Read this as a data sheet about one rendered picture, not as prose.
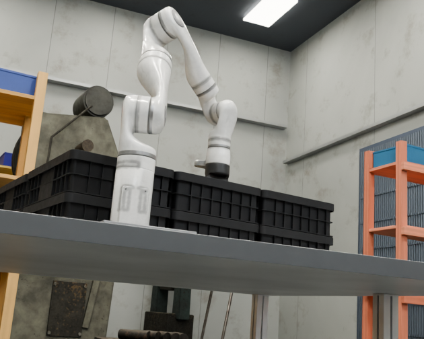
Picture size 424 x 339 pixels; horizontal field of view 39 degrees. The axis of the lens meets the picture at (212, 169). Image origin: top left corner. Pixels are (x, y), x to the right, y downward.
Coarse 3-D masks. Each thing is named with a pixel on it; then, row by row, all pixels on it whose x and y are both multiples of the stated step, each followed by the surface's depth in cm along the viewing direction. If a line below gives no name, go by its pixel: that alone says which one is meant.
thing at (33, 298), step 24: (96, 96) 698; (48, 120) 659; (72, 120) 663; (96, 120) 687; (48, 144) 655; (72, 144) 668; (96, 144) 682; (24, 288) 617; (48, 288) 629; (72, 288) 639; (96, 288) 651; (24, 312) 613; (48, 312) 624; (72, 312) 635; (96, 312) 649; (24, 336) 609; (48, 336) 620; (72, 336) 631; (96, 336) 645
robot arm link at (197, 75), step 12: (168, 12) 173; (168, 24) 173; (180, 24) 175; (180, 36) 175; (192, 48) 178; (192, 60) 178; (192, 72) 179; (204, 72) 181; (192, 84) 181; (204, 84) 181
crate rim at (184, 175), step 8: (176, 176) 166; (184, 176) 166; (192, 176) 168; (200, 176) 169; (208, 184) 170; (216, 184) 171; (224, 184) 173; (232, 184) 174; (240, 184) 176; (248, 192) 177; (256, 192) 179
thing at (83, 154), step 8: (72, 152) 150; (80, 152) 151; (88, 152) 152; (56, 160) 160; (64, 160) 154; (88, 160) 152; (96, 160) 153; (104, 160) 154; (112, 160) 155; (40, 168) 171; (48, 168) 164; (160, 168) 162; (32, 176) 177; (168, 176) 163
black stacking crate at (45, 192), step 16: (80, 160) 152; (48, 176) 167; (64, 176) 154; (80, 176) 151; (96, 176) 153; (112, 176) 156; (160, 176) 163; (32, 192) 178; (48, 192) 161; (80, 192) 149; (96, 192) 153; (112, 192) 154; (160, 192) 162
